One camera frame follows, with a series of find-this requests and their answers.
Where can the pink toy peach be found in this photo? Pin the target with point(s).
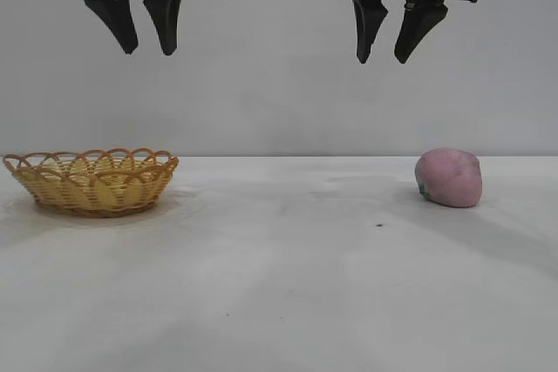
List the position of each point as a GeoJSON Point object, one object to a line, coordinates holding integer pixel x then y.
{"type": "Point", "coordinates": [451, 178]}

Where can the yellow woven wicker basket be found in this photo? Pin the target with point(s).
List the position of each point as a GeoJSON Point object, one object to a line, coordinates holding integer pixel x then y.
{"type": "Point", "coordinates": [93, 191]}

